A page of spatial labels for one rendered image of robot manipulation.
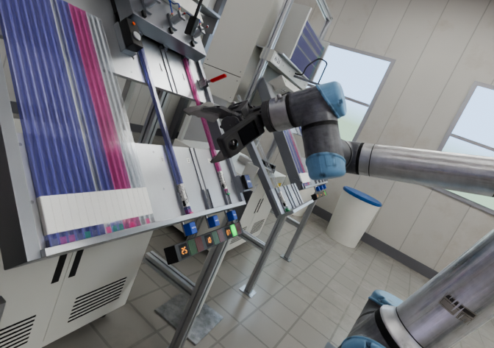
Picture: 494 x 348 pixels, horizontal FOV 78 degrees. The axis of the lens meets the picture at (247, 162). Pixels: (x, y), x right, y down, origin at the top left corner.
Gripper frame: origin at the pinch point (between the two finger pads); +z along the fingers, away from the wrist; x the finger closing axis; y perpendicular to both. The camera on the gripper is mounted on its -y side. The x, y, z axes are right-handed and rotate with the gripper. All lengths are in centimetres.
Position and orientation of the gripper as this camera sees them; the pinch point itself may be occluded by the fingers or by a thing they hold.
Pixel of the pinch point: (195, 138)
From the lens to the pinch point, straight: 75.8
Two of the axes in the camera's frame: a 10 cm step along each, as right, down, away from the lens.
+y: 2.7, -5.5, 7.9
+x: -3.7, -8.2, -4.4
